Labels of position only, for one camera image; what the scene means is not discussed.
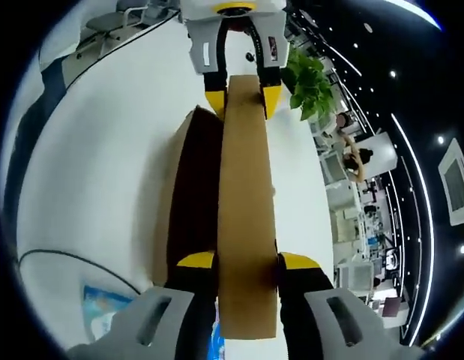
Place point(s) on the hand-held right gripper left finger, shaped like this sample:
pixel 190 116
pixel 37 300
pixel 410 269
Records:
pixel 160 322

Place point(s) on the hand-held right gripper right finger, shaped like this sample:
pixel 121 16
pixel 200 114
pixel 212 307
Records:
pixel 329 318

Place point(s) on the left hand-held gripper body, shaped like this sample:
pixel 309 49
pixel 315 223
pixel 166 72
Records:
pixel 231 7

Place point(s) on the blue soft wet wipes pack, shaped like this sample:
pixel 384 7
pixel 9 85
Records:
pixel 104 311

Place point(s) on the brown cardboard shoe box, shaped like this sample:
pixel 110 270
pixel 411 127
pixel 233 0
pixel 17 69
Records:
pixel 243 187

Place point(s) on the black puck device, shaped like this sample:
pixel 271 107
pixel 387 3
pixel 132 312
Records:
pixel 249 57

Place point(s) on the green potted plant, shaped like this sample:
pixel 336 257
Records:
pixel 310 86

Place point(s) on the grey office chair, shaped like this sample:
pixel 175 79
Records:
pixel 111 26

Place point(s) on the white square pillar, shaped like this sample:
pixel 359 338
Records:
pixel 381 150

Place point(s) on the ceiling air vent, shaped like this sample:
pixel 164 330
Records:
pixel 456 180

